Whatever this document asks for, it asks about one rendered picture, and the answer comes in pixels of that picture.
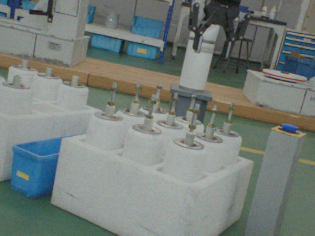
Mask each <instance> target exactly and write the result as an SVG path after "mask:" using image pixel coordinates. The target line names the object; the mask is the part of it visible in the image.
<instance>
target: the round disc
mask: <svg viewBox="0 0 315 236"><path fill-rule="evenodd" d="M262 74H265V75H267V76H268V77H270V78H272V79H276V80H280V81H285V82H291V83H294V82H298V83H306V81H307V78H306V77H304V76H299V75H294V74H290V73H288V72H285V71H277V70H272V69H270V70H268V69H263V71H262Z"/></svg>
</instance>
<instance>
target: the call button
mask: <svg viewBox="0 0 315 236"><path fill-rule="evenodd" d="M281 127H282V130H283V131H287V132H296V131H298V127H297V126H295V125H292V124H287V123H282V125H281Z"/></svg>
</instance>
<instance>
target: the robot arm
mask: <svg viewBox="0 0 315 236"><path fill-rule="evenodd" d="M241 1H242V0H192V3H191V4H190V14H189V24H188V29H189V30H190V31H191V33H190V36H189V41H188V44H187V50H186V54H185V59H184V64H183V67H182V72H181V76H180V81H179V86H178V88H180V89H183V90H186V91H189V92H194V91H195V92H197V93H200V94H202V93H204V89H205V85H206V80H207V76H208V73H209V68H210V64H211V59H212V55H213V52H214V47H215V43H216V38H217V35H218V32H219V29H220V26H221V27H223V29H224V31H225V37H226V41H224V45H223V49H222V53H221V57H222V58H225V59H227V58H228V56H230V54H231V51H232V47H233V43H234V42H235V41H238V40H243V38H244V36H245V33H246V29H247V26H248V24H249V21H250V18H251V15H250V14H249V13H244V12H240V10H239V7H240V3H241ZM237 17H238V25H237V28H236V31H235V33H234V30H235V28H234V24H233V21H234V20H235V19H236V18H237ZM197 20H201V22H200V24H199V26H198V27H197Z"/></svg>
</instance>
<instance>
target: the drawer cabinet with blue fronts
mask: <svg viewBox="0 0 315 236"><path fill-rule="evenodd" d="M277 39H278V35H277V33H276V35H275V39H274V42H273V44H272V48H271V51H270V56H269V59H268V62H269V63H271V60H272V56H273V51H274V48H275V45H276V42H277ZM291 51H292V52H296V53H300V55H302V56H305V58H306V59H311V60H314V59H315V33H314V34H313V33H309V32H303V31H300V30H295V29H287V28H285V29H284V34H283V38H282V40H281V43H280V48H279V50H278V54H277V59H276V63H275V67H274V70H277V71H283V67H284V63H285V55H289V56H291Z"/></svg>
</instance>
